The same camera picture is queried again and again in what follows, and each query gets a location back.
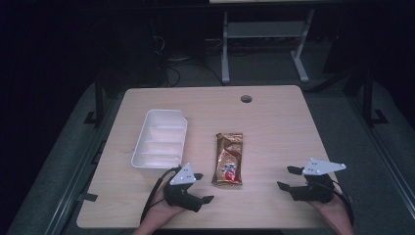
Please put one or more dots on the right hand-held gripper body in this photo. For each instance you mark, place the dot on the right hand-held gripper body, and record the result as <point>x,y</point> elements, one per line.
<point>314,191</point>

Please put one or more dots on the black metal stand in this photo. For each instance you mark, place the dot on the black metal stand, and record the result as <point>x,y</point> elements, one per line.
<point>98,104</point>
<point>370,101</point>

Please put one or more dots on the person's right hand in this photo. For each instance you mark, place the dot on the person's right hand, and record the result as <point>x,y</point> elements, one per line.
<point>331,210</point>

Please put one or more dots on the golden snack packet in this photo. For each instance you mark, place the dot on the golden snack packet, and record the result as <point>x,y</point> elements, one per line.
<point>228,160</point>

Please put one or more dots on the white metal table frame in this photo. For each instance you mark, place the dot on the white metal table frame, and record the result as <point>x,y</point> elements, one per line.
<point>266,31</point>

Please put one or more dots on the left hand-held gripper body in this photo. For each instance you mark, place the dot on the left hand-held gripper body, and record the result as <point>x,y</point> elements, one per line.
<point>181,196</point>

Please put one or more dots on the white plastic container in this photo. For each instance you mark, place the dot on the white plastic container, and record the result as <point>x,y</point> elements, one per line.
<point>161,143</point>

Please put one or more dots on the person's left hand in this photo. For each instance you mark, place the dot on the person's left hand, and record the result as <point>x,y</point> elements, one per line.
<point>163,212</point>

